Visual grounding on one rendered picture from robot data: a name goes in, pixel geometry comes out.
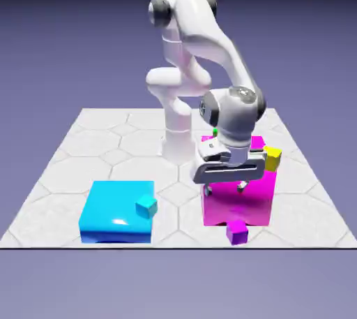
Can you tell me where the small purple cube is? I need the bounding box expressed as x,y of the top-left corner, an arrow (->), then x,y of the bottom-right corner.
225,220 -> 250,246

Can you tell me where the small yellow cube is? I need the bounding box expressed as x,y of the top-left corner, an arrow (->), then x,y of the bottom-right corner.
263,145 -> 283,172

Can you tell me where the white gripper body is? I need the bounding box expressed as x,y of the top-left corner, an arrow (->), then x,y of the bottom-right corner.
192,151 -> 268,185

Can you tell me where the large cyan box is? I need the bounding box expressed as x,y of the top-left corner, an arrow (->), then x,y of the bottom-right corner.
78,180 -> 156,244

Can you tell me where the large magenta box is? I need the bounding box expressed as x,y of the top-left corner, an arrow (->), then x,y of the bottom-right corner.
200,135 -> 278,228

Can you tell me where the small cyan cube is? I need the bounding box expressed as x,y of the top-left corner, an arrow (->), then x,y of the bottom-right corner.
135,193 -> 158,220

